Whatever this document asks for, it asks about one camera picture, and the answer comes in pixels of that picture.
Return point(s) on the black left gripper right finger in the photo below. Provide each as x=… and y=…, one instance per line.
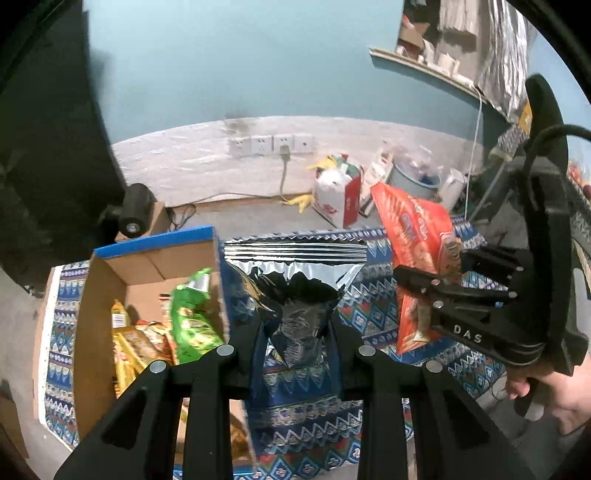
x=454, y=437

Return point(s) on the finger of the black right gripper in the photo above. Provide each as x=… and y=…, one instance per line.
x=428, y=286
x=506, y=266

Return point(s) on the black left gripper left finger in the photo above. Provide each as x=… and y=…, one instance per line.
x=136, y=438

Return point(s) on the red orange cracker bag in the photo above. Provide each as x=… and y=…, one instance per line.
x=422, y=236

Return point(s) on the orange green rice cracker bag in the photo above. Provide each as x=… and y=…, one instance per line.
x=157, y=329

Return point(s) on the green snack bag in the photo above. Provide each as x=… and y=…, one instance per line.
x=192, y=329

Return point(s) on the silver foil snack bag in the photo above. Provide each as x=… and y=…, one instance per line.
x=296, y=284

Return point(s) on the person's right hand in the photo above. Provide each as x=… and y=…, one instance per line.
x=569, y=396

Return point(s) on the yellow snack packet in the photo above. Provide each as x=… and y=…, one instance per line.
x=126, y=362

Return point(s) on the white kettle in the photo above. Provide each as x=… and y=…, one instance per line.
x=451, y=188

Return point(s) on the grey plastic bucket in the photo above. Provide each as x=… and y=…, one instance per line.
x=416, y=181

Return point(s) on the cardboard box blue edges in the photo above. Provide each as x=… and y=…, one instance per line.
x=135, y=272

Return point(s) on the blue patterned bedspread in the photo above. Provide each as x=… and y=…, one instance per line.
x=297, y=428

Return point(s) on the white red bag with bananas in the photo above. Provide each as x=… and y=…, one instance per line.
x=336, y=192

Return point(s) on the black round speaker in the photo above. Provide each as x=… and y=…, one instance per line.
x=134, y=215

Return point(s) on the dark hanging coat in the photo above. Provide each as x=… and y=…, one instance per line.
x=59, y=179

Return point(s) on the wooden wall shelf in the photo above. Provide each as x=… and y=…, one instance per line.
x=393, y=57

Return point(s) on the white wall socket strip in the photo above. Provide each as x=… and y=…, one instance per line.
x=264, y=145

